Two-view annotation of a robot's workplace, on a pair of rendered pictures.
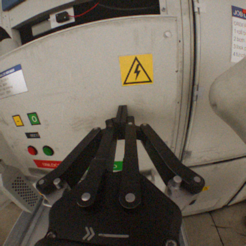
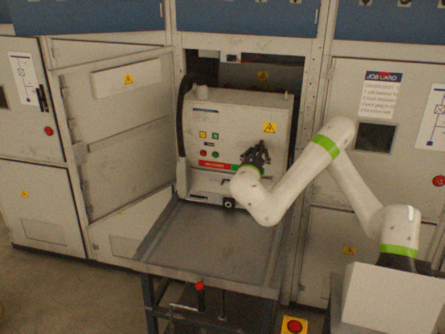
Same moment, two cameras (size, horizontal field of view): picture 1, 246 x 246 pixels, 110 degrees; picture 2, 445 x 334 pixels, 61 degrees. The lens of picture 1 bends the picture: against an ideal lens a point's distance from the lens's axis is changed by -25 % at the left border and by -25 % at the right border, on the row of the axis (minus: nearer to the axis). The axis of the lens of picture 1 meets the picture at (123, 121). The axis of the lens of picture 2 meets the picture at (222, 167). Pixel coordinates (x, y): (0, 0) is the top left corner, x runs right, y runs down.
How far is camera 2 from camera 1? 1.46 m
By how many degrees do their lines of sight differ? 9
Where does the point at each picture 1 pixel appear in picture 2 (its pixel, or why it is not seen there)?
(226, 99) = not seen: hidden behind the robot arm
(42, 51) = (232, 110)
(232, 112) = not seen: hidden behind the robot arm
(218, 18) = (349, 82)
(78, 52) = (248, 116)
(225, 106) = not seen: hidden behind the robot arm
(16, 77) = (213, 114)
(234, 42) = (363, 100)
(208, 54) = (334, 109)
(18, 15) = (192, 41)
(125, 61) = (265, 124)
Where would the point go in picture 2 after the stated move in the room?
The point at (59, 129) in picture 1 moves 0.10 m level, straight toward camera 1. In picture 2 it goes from (228, 144) to (238, 153)
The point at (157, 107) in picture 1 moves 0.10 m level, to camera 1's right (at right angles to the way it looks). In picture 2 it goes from (276, 143) to (299, 144)
